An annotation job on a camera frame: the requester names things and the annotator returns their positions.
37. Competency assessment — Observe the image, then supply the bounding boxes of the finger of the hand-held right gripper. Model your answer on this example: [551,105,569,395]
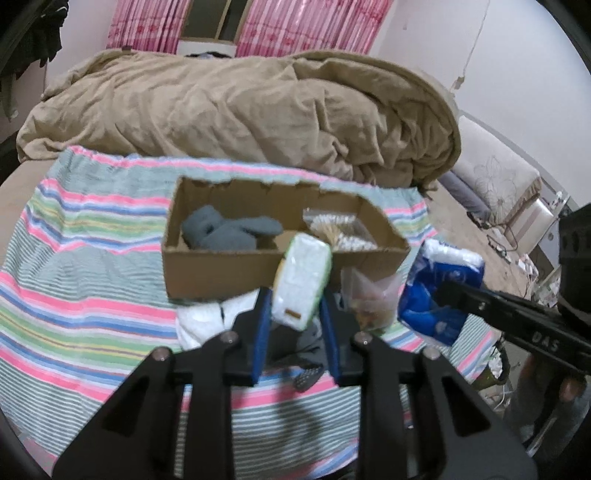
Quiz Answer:
[436,281,591,368]

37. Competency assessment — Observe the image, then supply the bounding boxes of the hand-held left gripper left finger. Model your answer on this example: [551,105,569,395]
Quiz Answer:
[52,287,273,480]

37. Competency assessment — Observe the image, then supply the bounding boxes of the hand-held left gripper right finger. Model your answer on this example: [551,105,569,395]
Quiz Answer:
[320,295,539,480]

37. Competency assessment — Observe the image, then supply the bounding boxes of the white green tissue packet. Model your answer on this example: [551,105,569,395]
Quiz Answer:
[271,233,333,331]

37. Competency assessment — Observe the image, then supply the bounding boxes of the brown cardboard box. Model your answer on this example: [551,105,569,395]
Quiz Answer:
[160,175,412,302]

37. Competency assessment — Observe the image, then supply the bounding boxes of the blue tissue packet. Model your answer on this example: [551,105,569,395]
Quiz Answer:
[398,239,486,348]

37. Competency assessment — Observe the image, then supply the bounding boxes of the dark grey dotted sock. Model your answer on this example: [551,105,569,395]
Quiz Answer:
[270,318,325,394]

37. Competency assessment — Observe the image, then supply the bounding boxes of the white bedside cabinet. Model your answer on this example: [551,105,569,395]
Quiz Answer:
[505,198,557,252]

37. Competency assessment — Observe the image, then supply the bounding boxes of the clear plastic snack bag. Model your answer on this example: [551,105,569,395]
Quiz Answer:
[340,267,405,336]

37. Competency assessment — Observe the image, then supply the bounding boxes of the white cloth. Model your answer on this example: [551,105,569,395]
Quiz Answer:
[175,298,257,352]

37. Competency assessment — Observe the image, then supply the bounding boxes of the tan bed sheet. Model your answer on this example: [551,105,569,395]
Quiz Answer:
[427,182,534,301]

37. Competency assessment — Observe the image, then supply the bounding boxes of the grey fuzzy socks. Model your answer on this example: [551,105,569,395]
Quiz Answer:
[180,205,284,253]

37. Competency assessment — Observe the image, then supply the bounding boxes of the white flower pattern headboard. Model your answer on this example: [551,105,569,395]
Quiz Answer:
[450,115,544,223]

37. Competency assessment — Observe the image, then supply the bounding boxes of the clear bag of cotton swabs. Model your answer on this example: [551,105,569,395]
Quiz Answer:
[302,208,380,253]

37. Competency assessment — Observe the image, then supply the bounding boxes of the grey pillow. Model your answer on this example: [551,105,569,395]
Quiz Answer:
[438,172,491,219]

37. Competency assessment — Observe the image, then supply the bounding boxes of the striped blanket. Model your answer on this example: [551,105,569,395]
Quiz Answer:
[0,145,498,480]

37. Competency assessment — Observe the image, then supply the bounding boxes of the tan duvet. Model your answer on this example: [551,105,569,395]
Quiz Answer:
[16,48,462,189]

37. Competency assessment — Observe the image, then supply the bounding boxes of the pink curtain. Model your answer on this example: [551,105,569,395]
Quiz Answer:
[106,0,193,54]
[235,0,394,59]

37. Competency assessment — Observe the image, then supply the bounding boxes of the window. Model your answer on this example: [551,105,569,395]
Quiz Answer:
[179,0,253,45]

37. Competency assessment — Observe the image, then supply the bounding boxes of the dark hanging clothes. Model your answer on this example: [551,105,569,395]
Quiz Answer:
[0,0,64,121]

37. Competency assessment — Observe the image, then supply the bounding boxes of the black cable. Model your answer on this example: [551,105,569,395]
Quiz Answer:
[466,211,515,265]

